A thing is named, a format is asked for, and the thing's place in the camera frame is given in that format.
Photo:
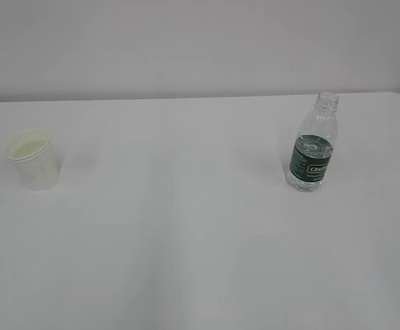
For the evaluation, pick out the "clear green-label water bottle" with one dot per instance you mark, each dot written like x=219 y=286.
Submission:
x=314 y=144

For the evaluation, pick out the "white paper cup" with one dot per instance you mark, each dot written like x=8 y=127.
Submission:
x=32 y=155

